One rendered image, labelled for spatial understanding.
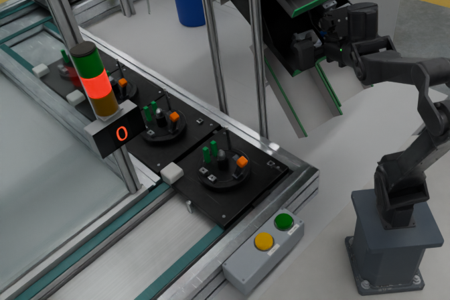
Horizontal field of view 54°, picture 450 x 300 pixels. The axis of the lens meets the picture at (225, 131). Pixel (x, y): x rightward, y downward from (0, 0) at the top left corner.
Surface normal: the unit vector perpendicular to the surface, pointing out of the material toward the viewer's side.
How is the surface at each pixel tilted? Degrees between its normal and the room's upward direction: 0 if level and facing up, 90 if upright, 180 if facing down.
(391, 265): 90
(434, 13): 0
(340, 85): 45
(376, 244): 0
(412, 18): 0
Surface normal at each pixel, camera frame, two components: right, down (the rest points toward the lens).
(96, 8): 0.70, 0.44
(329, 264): -0.11, -0.71
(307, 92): 0.32, -0.12
